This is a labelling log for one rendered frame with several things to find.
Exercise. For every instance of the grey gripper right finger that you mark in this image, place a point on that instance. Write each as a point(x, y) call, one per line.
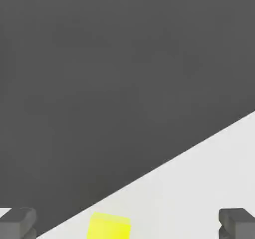
point(237, 225)

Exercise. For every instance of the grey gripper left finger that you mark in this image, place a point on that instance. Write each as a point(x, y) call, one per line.
point(17, 224)

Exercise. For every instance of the small yellow cube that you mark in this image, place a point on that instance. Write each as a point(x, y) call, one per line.
point(108, 227)

